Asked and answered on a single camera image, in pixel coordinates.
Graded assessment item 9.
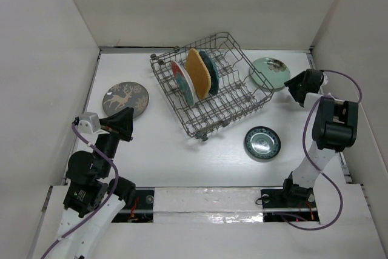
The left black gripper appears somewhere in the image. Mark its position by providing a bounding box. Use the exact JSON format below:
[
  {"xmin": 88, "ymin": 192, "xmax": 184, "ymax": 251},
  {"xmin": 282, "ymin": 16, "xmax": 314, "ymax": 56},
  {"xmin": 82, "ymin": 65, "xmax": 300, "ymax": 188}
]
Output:
[{"xmin": 95, "ymin": 106, "xmax": 134, "ymax": 176}]

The grey plate with deer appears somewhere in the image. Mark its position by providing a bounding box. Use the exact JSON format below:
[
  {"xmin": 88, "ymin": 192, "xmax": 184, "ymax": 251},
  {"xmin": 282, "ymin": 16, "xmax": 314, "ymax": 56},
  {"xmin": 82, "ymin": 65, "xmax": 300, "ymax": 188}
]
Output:
[{"xmin": 102, "ymin": 82, "xmax": 149, "ymax": 118}]

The mint green floral plate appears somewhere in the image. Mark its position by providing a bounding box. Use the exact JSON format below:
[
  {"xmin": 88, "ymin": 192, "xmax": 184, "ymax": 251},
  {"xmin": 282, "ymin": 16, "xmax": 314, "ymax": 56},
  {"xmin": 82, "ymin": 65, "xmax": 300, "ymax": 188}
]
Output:
[{"xmin": 250, "ymin": 58, "xmax": 290, "ymax": 90}]

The red plate with teal flower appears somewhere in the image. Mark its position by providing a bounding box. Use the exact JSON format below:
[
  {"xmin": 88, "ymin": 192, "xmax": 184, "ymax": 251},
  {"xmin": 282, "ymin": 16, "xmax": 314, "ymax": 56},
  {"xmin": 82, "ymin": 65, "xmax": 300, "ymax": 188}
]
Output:
[{"xmin": 171, "ymin": 61, "xmax": 195, "ymax": 106}]

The small blue patterned plate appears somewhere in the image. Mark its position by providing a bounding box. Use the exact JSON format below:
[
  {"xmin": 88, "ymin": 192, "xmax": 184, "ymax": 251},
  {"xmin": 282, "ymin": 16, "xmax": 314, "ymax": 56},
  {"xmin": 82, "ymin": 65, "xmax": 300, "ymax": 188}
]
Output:
[{"xmin": 244, "ymin": 126, "xmax": 281, "ymax": 160}]

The square woven bamboo plate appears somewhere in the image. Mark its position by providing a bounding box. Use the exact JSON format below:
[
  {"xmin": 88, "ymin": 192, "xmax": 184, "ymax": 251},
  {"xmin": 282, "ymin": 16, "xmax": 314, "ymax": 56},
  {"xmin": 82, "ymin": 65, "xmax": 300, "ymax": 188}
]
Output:
[{"xmin": 185, "ymin": 48, "xmax": 211, "ymax": 100}]

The teal scalloped plate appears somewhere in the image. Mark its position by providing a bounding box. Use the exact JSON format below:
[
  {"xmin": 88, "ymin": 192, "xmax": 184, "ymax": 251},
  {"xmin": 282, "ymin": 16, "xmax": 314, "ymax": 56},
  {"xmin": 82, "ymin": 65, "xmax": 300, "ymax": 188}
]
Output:
[{"xmin": 199, "ymin": 51, "xmax": 219, "ymax": 95}]

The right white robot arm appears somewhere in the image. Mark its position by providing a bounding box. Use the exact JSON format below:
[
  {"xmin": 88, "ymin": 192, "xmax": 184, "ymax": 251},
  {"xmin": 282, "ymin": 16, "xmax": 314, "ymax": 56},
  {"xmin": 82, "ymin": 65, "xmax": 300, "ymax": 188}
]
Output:
[{"xmin": 280, "ymin": 69, "xmax": 359, "ymax": 206}]

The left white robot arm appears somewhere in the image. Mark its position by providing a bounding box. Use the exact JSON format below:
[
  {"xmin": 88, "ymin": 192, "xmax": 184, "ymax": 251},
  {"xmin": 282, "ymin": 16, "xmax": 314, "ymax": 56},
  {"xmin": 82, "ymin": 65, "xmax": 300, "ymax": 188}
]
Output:
[{"xmin": 41, "ymin": 107, "xmax": 136, "ymax": 258}]

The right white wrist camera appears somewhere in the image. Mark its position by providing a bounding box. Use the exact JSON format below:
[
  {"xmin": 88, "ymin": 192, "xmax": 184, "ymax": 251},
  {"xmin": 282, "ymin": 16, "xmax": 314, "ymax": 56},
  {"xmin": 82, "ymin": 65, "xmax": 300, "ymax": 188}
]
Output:
[{"xmin": 322, "ymin": 71, "xmax": 329, "ymax": 86}]

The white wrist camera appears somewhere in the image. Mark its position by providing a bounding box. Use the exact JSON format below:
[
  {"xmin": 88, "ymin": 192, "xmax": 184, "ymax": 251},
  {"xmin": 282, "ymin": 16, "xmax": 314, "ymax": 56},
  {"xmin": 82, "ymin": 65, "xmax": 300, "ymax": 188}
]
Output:
[
  {"xmin": 322, "ymin": 71, "xmax": 329, "ymax": 86},
  {"xmin": 73, "ymin": 112, "xmax": 108, "ymax": 135}
]

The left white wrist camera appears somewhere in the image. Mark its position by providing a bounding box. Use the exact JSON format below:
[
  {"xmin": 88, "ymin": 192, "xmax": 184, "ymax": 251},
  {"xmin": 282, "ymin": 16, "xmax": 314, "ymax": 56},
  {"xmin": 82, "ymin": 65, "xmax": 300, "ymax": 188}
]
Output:
[{"xmin": 73, "ymin": 112, "xmax": 108, "ymax": 135}]

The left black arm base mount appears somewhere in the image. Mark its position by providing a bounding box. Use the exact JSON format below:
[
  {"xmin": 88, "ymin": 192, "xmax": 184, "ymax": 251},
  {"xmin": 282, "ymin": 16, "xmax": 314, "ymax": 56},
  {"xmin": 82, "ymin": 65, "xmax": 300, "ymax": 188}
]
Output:
[{"xmin": 112, "ymin": 187, "xmax": 155, "ymax": 223}]

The grey wire dish rack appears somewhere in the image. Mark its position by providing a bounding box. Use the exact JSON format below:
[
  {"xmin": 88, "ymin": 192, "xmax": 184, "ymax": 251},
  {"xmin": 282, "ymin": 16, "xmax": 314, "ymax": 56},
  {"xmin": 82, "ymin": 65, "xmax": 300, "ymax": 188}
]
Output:
[{"xmin": 150, "ymin": 32, "xmax": 274, "ymax": 141}]

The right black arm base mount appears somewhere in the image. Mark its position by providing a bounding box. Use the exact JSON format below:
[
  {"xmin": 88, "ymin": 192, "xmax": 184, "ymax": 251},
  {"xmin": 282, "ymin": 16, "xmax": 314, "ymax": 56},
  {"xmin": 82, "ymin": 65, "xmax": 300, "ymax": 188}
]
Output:
[{"xmin": 255, "ymin": 187, "xmax": 319, "ymax": 223}]

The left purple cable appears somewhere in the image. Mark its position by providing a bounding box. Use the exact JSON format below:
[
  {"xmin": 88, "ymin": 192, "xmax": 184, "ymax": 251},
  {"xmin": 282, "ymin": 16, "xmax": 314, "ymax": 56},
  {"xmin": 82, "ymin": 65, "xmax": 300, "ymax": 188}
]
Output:
[{"xmin": 39, "ymin": 121, "xmax": 119, "ymax": 259}]

